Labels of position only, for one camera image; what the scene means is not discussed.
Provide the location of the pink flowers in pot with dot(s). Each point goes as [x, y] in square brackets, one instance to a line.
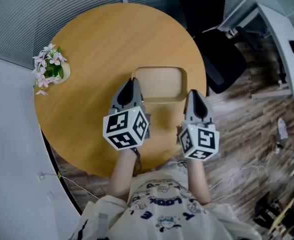
[49, 64]

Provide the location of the black equipment pile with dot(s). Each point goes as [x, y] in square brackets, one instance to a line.
[277, 214]

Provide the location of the person's left forearm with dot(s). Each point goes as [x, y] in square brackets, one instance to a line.
[120, 176]

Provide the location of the black office chair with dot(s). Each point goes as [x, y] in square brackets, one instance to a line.
[212, 46]

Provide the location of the white desk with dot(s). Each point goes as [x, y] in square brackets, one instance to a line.
[279, 34]

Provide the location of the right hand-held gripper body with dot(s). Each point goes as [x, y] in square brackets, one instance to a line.
[199, 136]

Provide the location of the person's cream printed shirt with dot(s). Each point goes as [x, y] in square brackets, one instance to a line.
[166, 209]

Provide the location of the beige tray container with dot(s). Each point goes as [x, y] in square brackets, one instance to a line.
[159, 81]

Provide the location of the person's right forearm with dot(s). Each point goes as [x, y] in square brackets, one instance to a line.
[198, 181]

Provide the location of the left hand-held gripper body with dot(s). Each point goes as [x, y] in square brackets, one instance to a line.
[123, 126]

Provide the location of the round wooden table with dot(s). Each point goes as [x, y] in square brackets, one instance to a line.
[94, 59]

